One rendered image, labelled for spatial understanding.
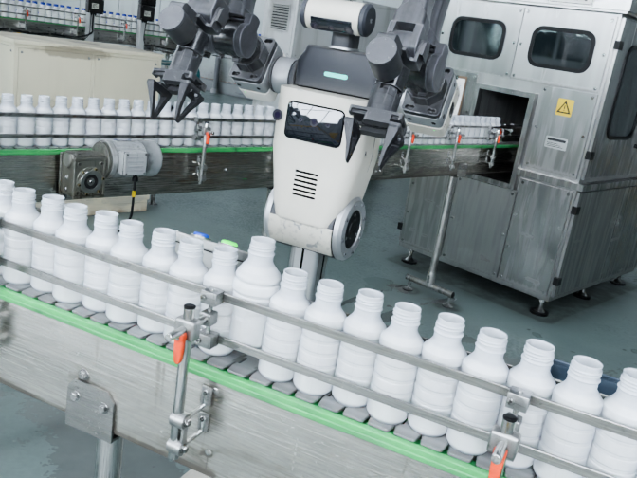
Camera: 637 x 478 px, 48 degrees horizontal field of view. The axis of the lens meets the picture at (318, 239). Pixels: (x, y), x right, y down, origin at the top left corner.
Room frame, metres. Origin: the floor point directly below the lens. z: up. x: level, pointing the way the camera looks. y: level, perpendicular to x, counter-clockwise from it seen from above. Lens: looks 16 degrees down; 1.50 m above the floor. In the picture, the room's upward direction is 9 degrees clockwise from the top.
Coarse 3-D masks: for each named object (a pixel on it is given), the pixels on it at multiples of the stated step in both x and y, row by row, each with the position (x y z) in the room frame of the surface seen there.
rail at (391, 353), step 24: (48, 240) 1.11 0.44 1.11; (0, 264) 1.16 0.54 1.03; (120, 264) 1.06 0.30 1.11; (72, 288) 1.09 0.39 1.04; (192, 288) 1.00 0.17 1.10; (144, 312) 1.04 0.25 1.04; (264, 312) 0.95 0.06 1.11; (336, 336) 0.91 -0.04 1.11; (288, 360) 0.94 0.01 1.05; (408, 360) 0.87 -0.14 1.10; (336, 384) 0.90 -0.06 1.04; (480, 384) 0.83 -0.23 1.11; (408, 408) 0.86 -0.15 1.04; (552, 408) 0.80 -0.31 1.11; (480, 432) 0.82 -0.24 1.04; (624, 432) 0.76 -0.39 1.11; (528, 456) 0.80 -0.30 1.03; (552, 456) 0.79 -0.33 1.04
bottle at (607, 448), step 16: (624, 384) 0.80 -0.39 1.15; (608, 400) 0.80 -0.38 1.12; (624, 400) 0.79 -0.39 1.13; (608, 416) 0.79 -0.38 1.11; (624, 416) 0.78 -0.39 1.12; (608, 432) 0.78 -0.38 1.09; (592, 448) 0.80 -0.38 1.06; (608, 448) 0.78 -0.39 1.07; (624, 448) 0.77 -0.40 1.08; (592, 464) 0.79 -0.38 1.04; (608, 464) 0.78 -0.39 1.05; (624, 464) 0.77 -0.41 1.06
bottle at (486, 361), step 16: (480, 336) 0.86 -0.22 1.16; (496, 336) 0.88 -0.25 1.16; (480, 352) 0.85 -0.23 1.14; (496, 352) 0.84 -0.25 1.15; (464, 368) 0.85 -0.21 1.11; (480, 368) 0.84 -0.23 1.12; (496, 368) 0.84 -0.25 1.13; (464, 384) 0.85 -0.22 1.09; (464, 400) 0.84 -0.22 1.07; (480, 400) 0.83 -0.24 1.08; (496, 400) 0.84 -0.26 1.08; (464, 416) 0.84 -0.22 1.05; (480, 416) 0.83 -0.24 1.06; (496, 416) 0.84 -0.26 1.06; (448, 432) 0.86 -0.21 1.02; (464, 448) 0.83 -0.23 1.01; (480, 448) 0.83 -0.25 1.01
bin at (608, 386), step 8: (560, 360) 1.33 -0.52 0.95; (552, 368) 1.33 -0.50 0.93; (560, 368) 1.32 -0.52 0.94; (568, 368) 1.32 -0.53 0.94; (560, 376) 1.32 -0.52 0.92; (608, 376) 1.29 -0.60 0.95; (600, 384) 1.29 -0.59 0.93; (608, 384) 1.29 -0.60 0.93; (616, 384) 1.28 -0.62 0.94; (600, 392) 1.29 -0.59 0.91; (608, 392) 1.29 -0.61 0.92
